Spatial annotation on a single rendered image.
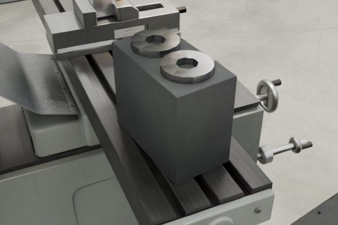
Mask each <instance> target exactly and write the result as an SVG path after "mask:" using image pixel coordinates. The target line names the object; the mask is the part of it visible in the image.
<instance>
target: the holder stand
mask: <svg viewBox="0 0 338 225"><path fill-rule="evenodd" d="M112 52H113V65H114V78H115V91H116V104H117V117H118V123H119V124H120V125H121V126H122V127H123V128H124V129H125V130H126V132H127V133H128V134H129V135H130V136H131V137H132V138H133V139H134V140H135V141H136V143H137V144H138V145H139V146H140V147H141V148H142V149H143V150H144V151H145V152H146V153H147V155H148V156H149V157H150V158H151V159H152V160H153V161H154V162H155V163H156V164H157V166H158V167H159V168H160V169H161V170H162V171H163V172H164V173H165V174H166V175H167V177H168V178H169V179H170V180H171V181H172V182H173V183H174V184H175V185H178V184H181V183H183V182H185V181H187V180H189V179H191V178H193V177H196V176H198V175H200V174H202V173H204V172H206V171H208V170H211V169H213V168H215V167H217V166H219V165H221V164H223V163H226V162H228V161H229V154H230V144H231V134H232V123H233V113H234V103H235V92H236V82H237V76H236V75H235V74H233V73H232V72H231V71H229V70H228V69H226V68H225V67H223V66H222V65H220V64H219V63H217V62H216V61H215V60H213V59H212V58H211V57H210V56H208V55H206V54H204V53H203V52H201V51H200V50H198V49H197V48H196V47H194V46H193V45H191V44H190V43H188V42H187V41H185V40H184V39H182V38H181V37H180V36H178V35H177V34H176V33H174V32H172V31H171V30H169V29H168V28H166V27H164V28H160V29H148V30H142V31H140V32H137V33H135V34H134V35H133V36H132V37H128V38H125V39H121V40H118V41H114V42H112Z"/></svg>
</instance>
